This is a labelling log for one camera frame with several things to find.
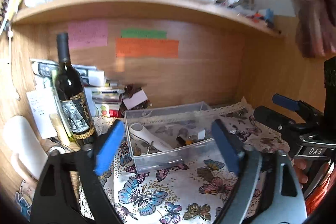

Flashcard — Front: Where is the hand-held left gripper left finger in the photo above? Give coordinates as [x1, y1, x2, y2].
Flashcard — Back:
[30, 120, 126, 224]

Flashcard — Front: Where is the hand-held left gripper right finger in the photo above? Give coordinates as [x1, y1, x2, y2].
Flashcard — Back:
[211, 119, 308, 224]

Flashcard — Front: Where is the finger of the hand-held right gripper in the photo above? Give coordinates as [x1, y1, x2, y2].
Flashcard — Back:
[272, 94, 325, 124]
[253, 106, 307, 157]

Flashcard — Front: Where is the amber hair clip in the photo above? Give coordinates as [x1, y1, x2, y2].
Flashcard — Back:
[175, 135, 193, 146]

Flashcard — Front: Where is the white handheld electric device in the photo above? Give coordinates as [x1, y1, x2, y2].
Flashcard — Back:
[128, 123, 174, 153]

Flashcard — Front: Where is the clear plastic storage container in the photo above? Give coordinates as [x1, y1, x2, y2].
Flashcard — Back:
[123, 101, 218, 175]

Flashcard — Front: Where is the person's right hand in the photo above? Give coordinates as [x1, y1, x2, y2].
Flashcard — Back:
[292, 158, 309, 191]

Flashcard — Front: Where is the yellow green tube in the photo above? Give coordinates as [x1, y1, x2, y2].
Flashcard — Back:
[49, 113, 73, 145]

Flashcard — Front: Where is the small white card box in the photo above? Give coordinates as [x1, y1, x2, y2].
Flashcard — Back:
[122, 90, 148, 111]

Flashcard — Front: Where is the dark wine bottle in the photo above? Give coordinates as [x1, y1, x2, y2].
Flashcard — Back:
[52, 32, 99, 151]

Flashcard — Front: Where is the stack of books and magazines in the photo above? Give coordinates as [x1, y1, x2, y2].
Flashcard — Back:
[30, 58, 126, 119]

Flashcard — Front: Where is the butterfly print tablecloth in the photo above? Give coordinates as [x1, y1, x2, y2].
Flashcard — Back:
[79, 97, 292, 224]

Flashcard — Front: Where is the white paper note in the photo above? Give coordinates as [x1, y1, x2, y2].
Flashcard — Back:
[26, 87, 61, 140]

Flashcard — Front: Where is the blue pencil sharpener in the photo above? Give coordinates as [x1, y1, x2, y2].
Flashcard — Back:
[265, 8, 275, 24]

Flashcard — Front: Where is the pink curtain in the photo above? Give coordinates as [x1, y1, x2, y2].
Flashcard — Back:
[259, 0, 336, 58]

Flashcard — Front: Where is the orange sticky note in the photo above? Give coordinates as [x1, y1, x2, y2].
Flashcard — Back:
[115, 39, 179, 58]

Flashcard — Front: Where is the pink sticky note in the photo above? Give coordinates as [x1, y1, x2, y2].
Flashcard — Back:
[68, 20, 109, 49]

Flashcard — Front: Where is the green sticky note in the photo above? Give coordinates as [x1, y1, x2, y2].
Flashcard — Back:
[121, 29, 168, 39]

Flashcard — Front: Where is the wooden shelf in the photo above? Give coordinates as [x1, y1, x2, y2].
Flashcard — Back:
[12, 0, 286, 38]

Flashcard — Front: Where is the white shallow dish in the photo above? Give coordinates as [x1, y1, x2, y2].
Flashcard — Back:
[23, 0, 47, 8]

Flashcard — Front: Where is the silver metal ring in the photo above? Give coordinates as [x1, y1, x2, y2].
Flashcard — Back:
[48, 146, 67, 157]

